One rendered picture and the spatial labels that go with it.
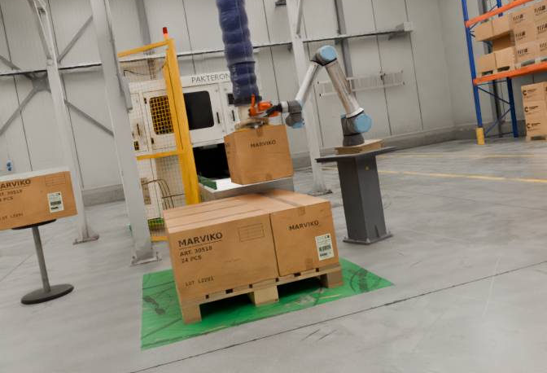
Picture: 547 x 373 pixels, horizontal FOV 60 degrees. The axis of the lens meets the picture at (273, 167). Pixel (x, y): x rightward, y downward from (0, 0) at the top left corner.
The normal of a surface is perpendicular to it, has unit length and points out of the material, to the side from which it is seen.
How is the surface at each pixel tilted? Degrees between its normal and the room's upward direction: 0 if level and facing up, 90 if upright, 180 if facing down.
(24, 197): 90
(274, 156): 89
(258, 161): 89
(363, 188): 90
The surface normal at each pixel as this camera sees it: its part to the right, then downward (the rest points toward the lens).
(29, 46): 0.25, 0.02
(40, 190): 0.57, -0.04
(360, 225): -0.81, 0.17
